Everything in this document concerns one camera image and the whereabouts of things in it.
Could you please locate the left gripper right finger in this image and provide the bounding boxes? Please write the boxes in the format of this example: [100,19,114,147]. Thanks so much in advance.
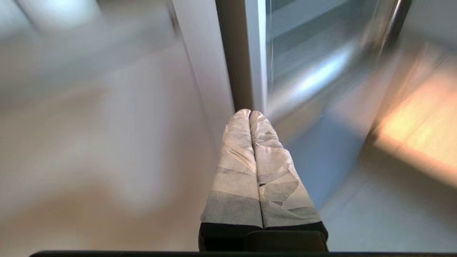
[249,110,329,252]

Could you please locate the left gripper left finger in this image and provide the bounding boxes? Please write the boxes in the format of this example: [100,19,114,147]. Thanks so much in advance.
[199,109,264,252]

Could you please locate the white fridge door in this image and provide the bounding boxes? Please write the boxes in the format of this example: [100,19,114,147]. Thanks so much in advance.
[171,0,235,138]

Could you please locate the stainless steel fridge door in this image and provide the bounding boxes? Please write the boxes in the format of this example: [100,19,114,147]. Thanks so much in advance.
[246,0,411,124]

